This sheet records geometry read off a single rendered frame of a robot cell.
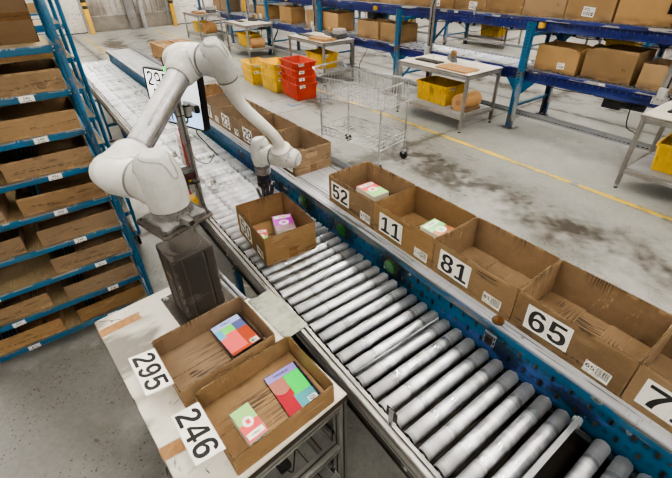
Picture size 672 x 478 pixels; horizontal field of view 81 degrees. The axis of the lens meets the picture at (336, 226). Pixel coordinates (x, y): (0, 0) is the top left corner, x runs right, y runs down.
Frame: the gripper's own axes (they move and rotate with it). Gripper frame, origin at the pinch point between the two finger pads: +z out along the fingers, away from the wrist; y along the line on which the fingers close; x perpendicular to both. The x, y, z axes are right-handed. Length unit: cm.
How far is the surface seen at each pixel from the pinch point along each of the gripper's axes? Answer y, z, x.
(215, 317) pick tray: 58, 5, 62
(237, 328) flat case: 53, 6, 73
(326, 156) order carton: -54, -10, -15
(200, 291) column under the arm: 59, -3, 52
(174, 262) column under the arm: 66, -22, 52
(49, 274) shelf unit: 118, 32, -57
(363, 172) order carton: -54, -13, 23
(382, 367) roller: 16, 11, 120
